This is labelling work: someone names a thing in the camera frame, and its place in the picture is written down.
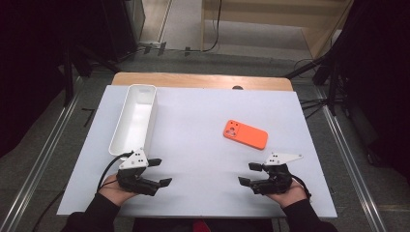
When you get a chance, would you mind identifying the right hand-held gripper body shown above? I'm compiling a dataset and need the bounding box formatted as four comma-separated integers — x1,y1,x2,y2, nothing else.
251,152,305,196

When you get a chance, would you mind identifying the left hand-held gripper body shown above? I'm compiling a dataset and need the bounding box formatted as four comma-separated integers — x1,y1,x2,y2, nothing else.
115,147,162,197

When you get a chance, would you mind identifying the orange phone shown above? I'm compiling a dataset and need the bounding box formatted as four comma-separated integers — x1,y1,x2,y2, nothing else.
222,119,269,151

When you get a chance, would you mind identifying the white plastic bin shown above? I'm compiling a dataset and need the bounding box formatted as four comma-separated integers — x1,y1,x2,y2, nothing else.
108,83,159,159

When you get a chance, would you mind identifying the person's right hand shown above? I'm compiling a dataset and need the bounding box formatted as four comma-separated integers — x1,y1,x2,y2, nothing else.
265,178,308,209

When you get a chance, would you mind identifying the person's left hand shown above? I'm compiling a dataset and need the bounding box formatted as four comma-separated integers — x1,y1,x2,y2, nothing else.
98,173,139,207

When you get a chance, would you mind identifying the white table board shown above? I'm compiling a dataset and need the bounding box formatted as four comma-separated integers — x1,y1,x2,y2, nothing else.
56,84,338,219

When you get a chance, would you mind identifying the red cloth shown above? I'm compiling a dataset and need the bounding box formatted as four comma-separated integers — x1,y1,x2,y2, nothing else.
192,218,214,232

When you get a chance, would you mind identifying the black stand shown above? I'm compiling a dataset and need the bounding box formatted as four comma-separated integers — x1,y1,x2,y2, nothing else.
62,44,121,108
284,47,347,118

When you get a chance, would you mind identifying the white power strip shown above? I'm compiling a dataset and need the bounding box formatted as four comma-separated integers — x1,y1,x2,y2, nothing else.
138,41,162,49

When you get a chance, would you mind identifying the black equipment cabinet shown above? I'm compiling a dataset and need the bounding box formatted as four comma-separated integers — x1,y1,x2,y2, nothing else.
102,0,146,63

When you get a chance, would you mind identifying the black curtain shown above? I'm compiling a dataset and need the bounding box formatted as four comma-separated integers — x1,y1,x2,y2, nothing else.
332,0,410,182
0,0,109,159

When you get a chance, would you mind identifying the light wooden shelf unit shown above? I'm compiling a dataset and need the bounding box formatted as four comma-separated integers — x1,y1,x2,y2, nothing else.
201,0,356,61

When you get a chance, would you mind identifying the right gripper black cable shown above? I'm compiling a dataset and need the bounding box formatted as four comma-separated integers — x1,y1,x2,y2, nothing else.
289,173,313,202

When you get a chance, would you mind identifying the metal floor rail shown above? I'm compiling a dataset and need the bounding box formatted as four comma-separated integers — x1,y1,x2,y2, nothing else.
317,86,388,232
0,76,82,232

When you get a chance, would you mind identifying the black floor cable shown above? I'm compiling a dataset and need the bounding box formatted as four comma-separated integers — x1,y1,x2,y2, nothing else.
32,189,66,232

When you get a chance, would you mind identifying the hanging black cable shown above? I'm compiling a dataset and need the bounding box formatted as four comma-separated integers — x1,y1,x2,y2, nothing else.
202,0,223,53

